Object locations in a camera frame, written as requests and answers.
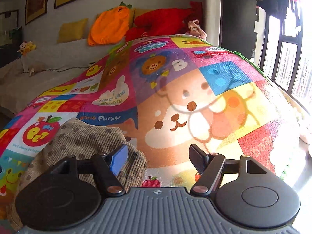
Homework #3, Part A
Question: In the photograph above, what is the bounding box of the colourful cartoon play mat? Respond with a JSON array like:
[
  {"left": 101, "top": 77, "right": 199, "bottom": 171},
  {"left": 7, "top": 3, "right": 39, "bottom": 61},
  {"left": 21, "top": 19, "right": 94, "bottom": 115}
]
[{"left": 1, "top": 35, "right": 299, "bottom": 220}]

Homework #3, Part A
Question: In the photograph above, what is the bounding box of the beige sofa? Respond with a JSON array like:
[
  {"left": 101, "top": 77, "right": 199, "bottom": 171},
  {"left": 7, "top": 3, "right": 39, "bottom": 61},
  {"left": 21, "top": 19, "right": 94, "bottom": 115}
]
[{"left": 1, "top": 39, "right": 113, "bottom": 118}]

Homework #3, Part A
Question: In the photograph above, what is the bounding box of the small beige plush toy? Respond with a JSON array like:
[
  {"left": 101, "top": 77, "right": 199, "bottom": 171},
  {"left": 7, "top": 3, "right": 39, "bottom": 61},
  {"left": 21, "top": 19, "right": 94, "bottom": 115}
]
[{"left": 22, "top": 61, "right": 48, "bottom": 77}]

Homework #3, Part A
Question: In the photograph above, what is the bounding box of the small yellow plush toy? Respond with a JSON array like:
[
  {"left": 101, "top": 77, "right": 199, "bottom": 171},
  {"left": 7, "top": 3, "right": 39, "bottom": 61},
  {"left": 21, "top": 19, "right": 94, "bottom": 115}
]
[{"left": 18, "top": 41, "right": 36, "bottom": 56}]

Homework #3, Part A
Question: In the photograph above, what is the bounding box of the yellow square cushion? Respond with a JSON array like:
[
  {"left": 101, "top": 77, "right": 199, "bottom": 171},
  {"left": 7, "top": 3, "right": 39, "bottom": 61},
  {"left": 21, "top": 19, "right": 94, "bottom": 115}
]
[{"left": 57, "top": 18, "right": 88, "bottom": 43}]

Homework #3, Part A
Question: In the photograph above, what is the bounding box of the glass fish tank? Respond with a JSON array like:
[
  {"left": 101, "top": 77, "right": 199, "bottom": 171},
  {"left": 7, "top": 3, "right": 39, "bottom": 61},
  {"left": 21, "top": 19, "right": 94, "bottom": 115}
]
[{"left": 0, "top": 10, "right": 23, "bottom": 68}]

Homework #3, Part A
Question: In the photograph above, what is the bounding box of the orange pumpkin plush cushion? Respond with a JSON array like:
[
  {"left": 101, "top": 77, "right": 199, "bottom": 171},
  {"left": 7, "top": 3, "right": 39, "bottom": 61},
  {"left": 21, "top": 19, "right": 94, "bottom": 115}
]
[{"left": 87, "top": 1, "right": 134, "bottom": 46}]

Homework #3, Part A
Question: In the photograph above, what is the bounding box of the red padded jacket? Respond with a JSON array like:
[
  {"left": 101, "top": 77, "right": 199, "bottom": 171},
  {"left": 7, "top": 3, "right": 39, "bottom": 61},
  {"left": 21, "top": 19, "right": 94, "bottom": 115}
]
[{"left": 125, "top": 1, "right": 203, "bottom": 42}]

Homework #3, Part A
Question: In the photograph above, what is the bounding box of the red gold framed picture left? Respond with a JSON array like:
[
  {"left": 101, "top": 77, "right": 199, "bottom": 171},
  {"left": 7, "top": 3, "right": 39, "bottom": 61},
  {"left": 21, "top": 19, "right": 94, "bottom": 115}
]
[{"left": 25, "top": 0, "right": 48, "bottom": 25}]

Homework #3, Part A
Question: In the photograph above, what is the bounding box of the black window frame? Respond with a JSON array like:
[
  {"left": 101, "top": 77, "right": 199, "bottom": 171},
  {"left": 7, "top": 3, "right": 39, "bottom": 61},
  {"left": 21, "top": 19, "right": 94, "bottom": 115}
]
[{"left": 259, "top": 0, "right": 311, "bottom": 113}]

